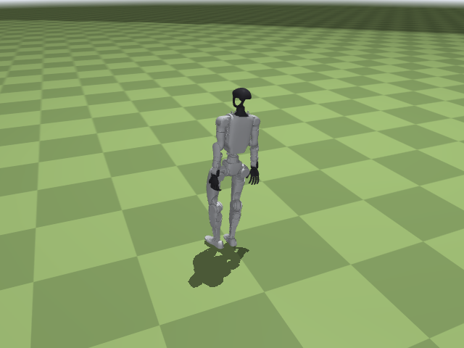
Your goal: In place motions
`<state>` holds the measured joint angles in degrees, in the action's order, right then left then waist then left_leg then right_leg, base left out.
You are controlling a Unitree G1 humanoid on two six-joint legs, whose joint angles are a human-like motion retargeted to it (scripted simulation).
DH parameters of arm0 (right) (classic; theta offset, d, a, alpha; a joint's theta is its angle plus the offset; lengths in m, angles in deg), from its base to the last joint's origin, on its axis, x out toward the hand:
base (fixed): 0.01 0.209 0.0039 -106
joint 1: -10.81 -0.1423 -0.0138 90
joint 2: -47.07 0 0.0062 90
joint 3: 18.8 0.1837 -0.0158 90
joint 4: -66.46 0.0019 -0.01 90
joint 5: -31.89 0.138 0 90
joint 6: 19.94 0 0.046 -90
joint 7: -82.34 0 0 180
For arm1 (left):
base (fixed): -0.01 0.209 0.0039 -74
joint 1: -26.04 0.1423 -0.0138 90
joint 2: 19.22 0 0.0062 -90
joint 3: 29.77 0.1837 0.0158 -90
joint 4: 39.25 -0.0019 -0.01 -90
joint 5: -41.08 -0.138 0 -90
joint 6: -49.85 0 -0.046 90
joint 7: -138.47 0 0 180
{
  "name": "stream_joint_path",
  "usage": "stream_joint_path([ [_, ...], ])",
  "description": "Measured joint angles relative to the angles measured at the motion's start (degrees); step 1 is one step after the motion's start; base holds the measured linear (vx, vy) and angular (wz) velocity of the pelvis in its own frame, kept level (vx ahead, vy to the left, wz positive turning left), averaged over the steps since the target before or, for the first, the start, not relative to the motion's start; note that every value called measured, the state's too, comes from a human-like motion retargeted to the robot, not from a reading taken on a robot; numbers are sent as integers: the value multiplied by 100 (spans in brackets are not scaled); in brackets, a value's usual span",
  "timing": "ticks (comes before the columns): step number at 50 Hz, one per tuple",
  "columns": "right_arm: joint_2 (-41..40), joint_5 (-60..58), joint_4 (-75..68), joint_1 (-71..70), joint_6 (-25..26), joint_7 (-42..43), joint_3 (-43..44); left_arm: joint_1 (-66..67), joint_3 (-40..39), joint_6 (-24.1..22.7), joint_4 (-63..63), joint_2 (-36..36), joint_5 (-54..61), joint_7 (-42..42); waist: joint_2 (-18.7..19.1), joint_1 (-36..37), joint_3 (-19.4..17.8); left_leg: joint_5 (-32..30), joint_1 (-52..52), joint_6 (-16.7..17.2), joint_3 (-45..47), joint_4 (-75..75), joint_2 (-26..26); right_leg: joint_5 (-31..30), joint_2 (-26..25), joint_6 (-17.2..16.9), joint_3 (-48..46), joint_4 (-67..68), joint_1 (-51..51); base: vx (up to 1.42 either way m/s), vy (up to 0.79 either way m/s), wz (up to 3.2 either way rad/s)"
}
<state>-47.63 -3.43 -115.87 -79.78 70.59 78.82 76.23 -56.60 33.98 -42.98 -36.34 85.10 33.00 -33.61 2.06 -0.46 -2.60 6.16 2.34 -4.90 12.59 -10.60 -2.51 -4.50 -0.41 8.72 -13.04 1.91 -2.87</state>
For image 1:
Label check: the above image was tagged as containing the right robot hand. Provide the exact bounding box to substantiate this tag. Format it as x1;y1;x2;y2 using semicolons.
246;162;259;185

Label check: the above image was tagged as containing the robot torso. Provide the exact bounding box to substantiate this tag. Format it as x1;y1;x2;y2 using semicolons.
222;111;254;176

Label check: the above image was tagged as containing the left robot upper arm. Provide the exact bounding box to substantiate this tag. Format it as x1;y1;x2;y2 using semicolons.
215;115;230;151

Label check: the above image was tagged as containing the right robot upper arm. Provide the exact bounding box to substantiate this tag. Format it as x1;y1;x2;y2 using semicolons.
249;115;260;146

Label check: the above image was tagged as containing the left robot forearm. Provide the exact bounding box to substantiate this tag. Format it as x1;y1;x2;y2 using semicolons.
211;143;223;175

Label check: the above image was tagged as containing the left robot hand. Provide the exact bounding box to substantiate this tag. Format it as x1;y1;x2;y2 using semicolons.
209;170;221;191

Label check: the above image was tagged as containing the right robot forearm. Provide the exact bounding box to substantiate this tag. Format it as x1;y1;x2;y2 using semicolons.
250;144;259;167

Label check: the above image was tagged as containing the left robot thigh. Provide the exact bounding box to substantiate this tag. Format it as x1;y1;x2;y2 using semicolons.
207;166;226;213

